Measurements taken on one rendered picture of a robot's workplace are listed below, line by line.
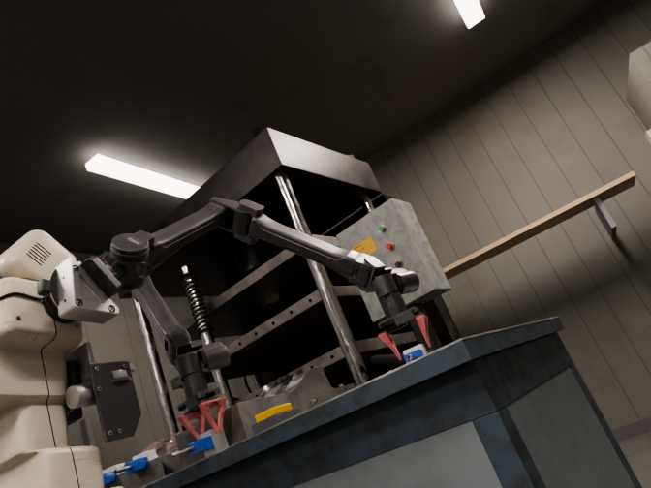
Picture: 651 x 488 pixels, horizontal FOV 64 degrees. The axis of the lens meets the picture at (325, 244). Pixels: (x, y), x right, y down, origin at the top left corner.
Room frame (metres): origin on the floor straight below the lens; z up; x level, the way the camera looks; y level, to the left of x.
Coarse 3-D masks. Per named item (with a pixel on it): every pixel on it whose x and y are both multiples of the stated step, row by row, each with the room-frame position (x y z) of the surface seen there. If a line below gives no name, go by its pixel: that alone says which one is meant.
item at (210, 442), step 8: (208, 432) 1.25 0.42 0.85; (224, 432) 1.27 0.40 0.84; (200, 440) 1.22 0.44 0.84; (208, 440) 1.24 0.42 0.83; (216, 440) 1.25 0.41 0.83; (224, 440) 1.26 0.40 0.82; (184, 448) 1.21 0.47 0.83; (192, 448) 1.22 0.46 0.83; (200, 448) 1.21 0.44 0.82; (208, 448) 1.23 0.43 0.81; (216, 448) 1.24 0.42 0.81; (176, 456) 1.19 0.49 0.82
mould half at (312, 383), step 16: (320, 368) 1.58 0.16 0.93; (288, 384) 1.53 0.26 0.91; (304, 384) 1.50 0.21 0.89; (320, 384) 1.55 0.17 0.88; (352, 384) 1.68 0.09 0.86; (256, 400) 1.33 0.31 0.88; (272, 400) 1.37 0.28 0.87; (288, 400) 1.42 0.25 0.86; (304, 400) 1.48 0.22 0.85; (320, 400) 1.53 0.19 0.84; (224, 416) 1.30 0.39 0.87; (240, 416) 1.27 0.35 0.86; (240, 432) 1.28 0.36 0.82
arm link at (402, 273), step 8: (368, 256) 1.30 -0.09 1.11; (376, 264) 1.28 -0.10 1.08; (384, 264) 1.29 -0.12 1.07; (376, 272) 1.28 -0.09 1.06; (384, 272) 1.31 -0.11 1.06; (392, 272) 1.32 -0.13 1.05; (400, 272) 1.33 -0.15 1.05; (408, 272) 1.32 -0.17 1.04; (400, 280) 1.30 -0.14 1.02; (408, 280) 1.30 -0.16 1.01; (416, 280) 1.32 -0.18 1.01; (360, 288) 1.33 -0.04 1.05; (368, 288) 1.31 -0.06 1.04; (408, 288) 1.31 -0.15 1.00; (416, 288) 1.33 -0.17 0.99
